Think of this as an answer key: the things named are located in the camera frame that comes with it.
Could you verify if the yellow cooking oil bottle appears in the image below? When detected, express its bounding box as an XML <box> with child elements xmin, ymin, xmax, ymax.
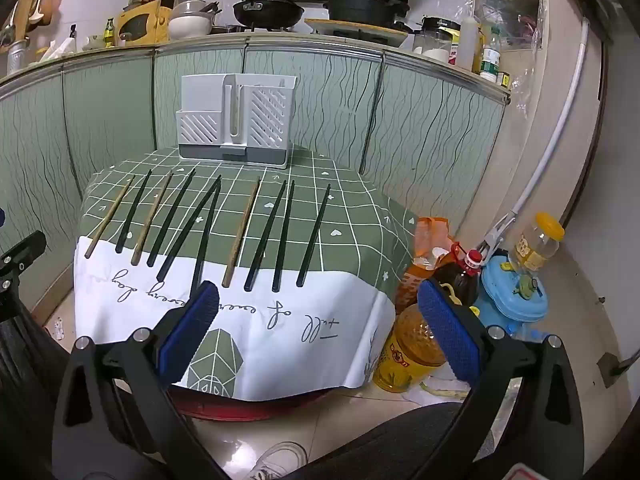
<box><xmin>372</xmin><ymin>304</ymin><xmax>447</xmax><ymax>394</ymax></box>

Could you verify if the white squeeze bottle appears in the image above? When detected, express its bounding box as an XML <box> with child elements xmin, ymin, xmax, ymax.
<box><xmin>457</xmin><ymin>16</ymin><xmax>485</xmax><ymax>72</ymax></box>

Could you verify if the round wooden board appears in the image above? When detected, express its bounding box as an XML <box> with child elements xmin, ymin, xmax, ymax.
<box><xmin>304</xmin><ymin>18</ymin><xmax>411</xmax><ymax>47</ymax></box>

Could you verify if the white shoe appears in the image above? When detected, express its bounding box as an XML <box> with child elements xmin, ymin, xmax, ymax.
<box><xmin>244</xmin><ymin>441</ymin><xmax>309</xmax><ymax>480</ymax></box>

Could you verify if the white pipe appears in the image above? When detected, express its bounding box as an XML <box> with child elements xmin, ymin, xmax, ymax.
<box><xmin>472</xmin><ymin>17</ymin><xmax>587</xmax><ymax>257</ymax></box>

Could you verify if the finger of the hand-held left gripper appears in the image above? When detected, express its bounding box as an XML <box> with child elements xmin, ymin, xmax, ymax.
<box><xmin>0</xmin><ymin>230</ymin><xmax>48</xmax><ymax>292</ymax></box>

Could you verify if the blue plastic container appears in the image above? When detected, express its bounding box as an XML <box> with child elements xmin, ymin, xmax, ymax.
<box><xmin>472</xmin><ymin>255</ymin><xmax>550</xmax><ymax>324</ymax></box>

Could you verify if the yellow box with round window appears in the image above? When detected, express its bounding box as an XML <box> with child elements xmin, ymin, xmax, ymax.
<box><xmin>117</xmin><ymin>0</ymin><xmax>175</xmax><ymax>47</ymax></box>

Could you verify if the white utensil holder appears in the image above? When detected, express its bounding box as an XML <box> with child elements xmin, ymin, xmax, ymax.
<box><xmin>175</xmin><ymin>74</ymin><xmax>299</xmax><ymax>170</ymax></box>

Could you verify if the steel cup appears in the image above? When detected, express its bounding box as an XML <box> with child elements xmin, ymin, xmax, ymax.
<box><xmin>6</xmin><ymin>40</ymin><xmax>32</xmax><ymax>76</ymax></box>

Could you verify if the large white bowl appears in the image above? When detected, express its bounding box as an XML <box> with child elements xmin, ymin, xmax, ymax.
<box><xmin>167</xmin><ymin>14</ymin><xmax>214</xmax><ymax>40</ymax></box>

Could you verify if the dark sauce bottle red cap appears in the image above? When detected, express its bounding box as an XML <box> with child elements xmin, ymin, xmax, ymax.
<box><xmin>432</xmin><ymin>244</ymin><xmax>484</xmax><ymax>307</ymax></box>

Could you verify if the plastic-covered wall shelf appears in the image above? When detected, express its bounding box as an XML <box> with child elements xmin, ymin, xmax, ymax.
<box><xmin>475</xmin><ymin>0</ymin><xmax>547</xmax><ymax>52</ymax></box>

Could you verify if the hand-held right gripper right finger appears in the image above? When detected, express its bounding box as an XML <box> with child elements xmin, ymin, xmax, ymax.
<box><xmin>416</xmin><ymin>278</ymin><xmax>602</xmax><ymax>480</ymax></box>

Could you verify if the gas stove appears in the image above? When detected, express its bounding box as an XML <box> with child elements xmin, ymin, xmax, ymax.
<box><xmin>220</xmin><ymin>21</ymin><xmax>323</xmax><ymax>37</ymax></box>

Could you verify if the clear plastic water bottle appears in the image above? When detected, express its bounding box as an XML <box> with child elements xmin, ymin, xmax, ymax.
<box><xmin>505</xmin><ymin>321</ymin><xmax>549</xmax><ymax>345</ymax></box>

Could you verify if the red round stool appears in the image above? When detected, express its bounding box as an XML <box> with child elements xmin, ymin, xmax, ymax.
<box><xmin>169</xmin><ymin>384</ymin><xmax>332</xmax><ymax>423</ymax></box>

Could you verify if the pale stacked bowl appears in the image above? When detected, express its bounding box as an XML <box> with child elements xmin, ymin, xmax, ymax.
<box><xmin>172</xmin><ymin>0</ymin><xmax>209</xmax><ymax>17</ymax></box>

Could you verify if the large clear canister white powder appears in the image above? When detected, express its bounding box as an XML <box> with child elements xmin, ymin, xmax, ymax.
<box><xmin>421</xmin><ymin>31</ymin><xmax>454</xmax><ymax>63</ymax></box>

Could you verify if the orange plastic bag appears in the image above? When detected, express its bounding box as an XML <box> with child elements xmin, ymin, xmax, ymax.
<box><xmin>395</xmin><ymin>216</ymin><xmax>454</xmax><ymax>314</ymax></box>

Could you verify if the clear jar yellow lid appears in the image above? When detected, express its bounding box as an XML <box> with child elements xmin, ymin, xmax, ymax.
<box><xmin>514</xmin><ymin>212</ymin><xmax>566</xmax><ymax>274</ymax></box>

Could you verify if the person's left forearm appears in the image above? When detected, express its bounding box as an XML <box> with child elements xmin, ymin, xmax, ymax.
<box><xmin>0</xmin><ymin>304</ymin><xmax>71</xmax><ymax>413</ymax></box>

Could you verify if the person's leg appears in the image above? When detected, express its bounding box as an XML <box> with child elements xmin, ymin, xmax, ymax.
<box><xmin>299</xmin><ymin>402</ymin><xmax>501</xmax><ymax>480</ymax></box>

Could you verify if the white crumpled bag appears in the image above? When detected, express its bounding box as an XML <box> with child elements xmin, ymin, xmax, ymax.
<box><xmin>37</xmin><ymin>37</ymin><xmax>77</xmax><ymax>64</ymax></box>

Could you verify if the green checked tablecloth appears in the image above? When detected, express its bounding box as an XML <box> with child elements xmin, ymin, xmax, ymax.
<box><xmin>74</xmin><ymin>145</ymin><xmax>420</xmax><ymax>403</ymax></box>

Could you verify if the green wavy-pattern kitchen cabinet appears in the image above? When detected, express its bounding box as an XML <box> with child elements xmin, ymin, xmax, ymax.
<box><xmin>0</xmin><ymin>35</ymin><xmax>513</xmax><ymax>311</ymax></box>

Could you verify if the black wok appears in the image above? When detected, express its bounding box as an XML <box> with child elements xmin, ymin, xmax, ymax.
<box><xmin>226</xmin><ymin>0</ymin><xmax>306</xmax><ymax>28</ymax></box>

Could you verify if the black kitchen appliance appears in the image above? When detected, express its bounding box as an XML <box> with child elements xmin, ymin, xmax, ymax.
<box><xmin>421</xmin><ymin>16</ymin><xmax>462</xmax><ymax>36</ymax></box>

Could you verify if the white bottle green label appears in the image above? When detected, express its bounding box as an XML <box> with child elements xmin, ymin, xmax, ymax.
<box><xmin>480</xmin><ymin>30</ymin><xmax>503</xmax><ymax>82</ymax></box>

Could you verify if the black cast-iron pot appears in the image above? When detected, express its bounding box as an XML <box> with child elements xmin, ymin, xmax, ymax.
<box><xmin>324</xmin><ymin>0</ymin><xmax>411</xmax><ymax>28</ymax></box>

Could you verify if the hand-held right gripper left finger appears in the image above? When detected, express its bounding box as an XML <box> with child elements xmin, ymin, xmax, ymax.
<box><xmin>52</xmin><ymin>281</ymin><xmax>222</xmax><ymax>480</ymax></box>

